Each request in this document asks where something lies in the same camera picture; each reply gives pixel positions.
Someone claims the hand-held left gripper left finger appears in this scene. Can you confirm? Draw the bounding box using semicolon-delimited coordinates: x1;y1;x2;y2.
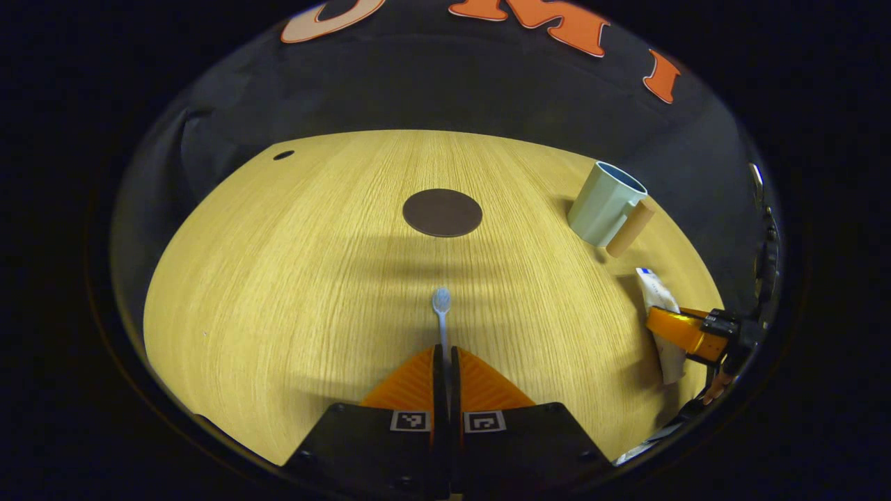
282;344;446;501

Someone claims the dark brown round coaster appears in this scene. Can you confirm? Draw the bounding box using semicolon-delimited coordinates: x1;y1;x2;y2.
402;188;483;238

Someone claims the white toothpaste tube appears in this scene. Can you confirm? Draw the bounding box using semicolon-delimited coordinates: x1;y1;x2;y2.
635;268;688;385

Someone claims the white toothbrush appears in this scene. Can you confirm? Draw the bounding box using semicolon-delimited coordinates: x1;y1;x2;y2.
432;287;453;363

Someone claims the black backdrop cloth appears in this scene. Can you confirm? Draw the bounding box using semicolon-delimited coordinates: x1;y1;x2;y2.
111;0;780;335

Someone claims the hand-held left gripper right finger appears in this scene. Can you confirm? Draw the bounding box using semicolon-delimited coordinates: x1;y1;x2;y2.
449;346;617;501

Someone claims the pale green cup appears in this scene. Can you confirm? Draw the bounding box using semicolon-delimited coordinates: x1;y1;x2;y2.
567;161;656;259

